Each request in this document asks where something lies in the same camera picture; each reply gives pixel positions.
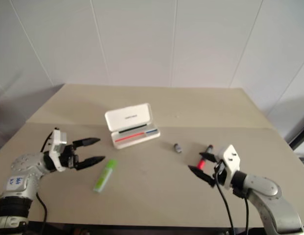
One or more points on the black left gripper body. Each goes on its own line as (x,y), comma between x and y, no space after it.
(68,156)

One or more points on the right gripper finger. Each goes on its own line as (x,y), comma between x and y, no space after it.
(199,172)
(208,156)

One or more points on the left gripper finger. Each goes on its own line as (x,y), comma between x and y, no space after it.
(87,141)
(90,161)

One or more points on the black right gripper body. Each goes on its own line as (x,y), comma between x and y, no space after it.
(221,169)

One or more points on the black marker with red cap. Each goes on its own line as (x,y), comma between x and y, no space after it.
(202,163)

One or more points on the green highlighter pen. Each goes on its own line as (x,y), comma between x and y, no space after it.
(105,175)

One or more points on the small black white eraser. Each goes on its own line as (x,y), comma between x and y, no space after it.
(177,147)

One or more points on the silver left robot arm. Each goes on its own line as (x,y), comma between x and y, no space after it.
(22,166)

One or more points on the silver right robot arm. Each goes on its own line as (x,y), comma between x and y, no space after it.
(262,183)

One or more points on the white plastic pencil case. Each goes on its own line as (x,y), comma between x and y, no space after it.
(128,116)

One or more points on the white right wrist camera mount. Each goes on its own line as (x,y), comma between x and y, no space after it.
(230,156)

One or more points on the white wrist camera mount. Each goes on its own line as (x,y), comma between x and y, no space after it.
(230,156)
(55,142)

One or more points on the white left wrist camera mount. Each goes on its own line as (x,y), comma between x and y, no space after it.
(55,142)

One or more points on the dark furniture by wall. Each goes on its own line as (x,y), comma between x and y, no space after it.
(299,142)

